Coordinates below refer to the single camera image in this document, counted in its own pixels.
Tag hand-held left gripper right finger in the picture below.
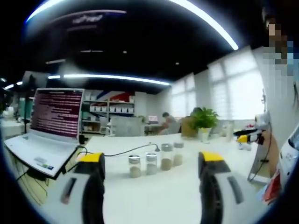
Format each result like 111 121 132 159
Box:
198 151 269 224

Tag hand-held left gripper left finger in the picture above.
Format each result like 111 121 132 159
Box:
45 152 106 224

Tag glass seasoning bottle silver cap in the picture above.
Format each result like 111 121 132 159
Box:
128 154 142 179
172 141 185 167
160 143 174 171
145 152 157 176

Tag white plastic bottle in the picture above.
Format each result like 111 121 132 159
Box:
225 120 235 142

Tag grey metal stand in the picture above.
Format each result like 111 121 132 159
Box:
247 140 270 185

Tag window with white blinds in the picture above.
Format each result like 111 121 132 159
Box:
171 50 266 122

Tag person's white shirt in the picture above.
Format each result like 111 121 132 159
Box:
277 125 299 203

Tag green potted plant white pot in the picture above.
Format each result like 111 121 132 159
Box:
190 107 221 143

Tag brown chair back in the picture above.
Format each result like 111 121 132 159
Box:
180 116 199 139

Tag white laptop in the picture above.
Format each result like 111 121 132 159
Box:
3 88 85 181

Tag grey desk partition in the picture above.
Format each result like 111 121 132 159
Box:
110 116 143 137

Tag white storage shelf unit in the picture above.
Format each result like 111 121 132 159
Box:
82 92 136 135

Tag long ceiling strip light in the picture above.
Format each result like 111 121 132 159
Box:
48 74 171 86
168 0 239 50

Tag black cable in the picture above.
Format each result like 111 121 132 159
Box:
76 142 162 164

